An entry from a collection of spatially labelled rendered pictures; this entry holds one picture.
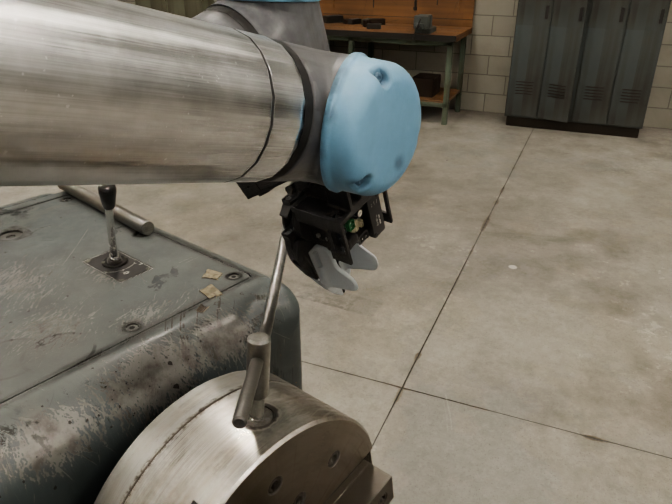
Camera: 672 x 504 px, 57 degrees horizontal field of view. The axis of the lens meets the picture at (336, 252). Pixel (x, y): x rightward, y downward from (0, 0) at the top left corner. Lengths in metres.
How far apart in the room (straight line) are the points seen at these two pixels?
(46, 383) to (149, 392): 0.10
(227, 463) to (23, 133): 0.41
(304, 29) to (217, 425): 0.36
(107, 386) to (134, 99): 0.46
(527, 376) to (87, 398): 2.31
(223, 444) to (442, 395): 2.06
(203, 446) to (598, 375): 2.43
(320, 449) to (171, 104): 0.46
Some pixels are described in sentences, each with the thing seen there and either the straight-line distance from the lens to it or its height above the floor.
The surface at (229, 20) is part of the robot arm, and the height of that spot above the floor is 1.60.
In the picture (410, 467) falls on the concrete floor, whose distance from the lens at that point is 2.30.
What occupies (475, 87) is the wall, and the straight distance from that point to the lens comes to 7.12.
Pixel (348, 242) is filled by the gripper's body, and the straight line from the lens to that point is 0.57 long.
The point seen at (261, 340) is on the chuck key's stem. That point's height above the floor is 1.32.
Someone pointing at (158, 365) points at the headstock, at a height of 1.24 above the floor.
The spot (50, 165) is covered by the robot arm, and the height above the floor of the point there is 1.57.
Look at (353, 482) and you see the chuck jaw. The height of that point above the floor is 1.12.
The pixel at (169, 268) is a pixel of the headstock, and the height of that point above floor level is 1.26.
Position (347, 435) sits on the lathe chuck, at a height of 1.18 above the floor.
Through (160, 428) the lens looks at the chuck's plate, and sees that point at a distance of 0.63.
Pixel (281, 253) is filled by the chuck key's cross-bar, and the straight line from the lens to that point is 0.71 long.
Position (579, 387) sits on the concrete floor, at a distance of 2.80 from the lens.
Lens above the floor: 1.64
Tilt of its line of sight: 27 degrees down
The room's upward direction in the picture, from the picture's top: straight up
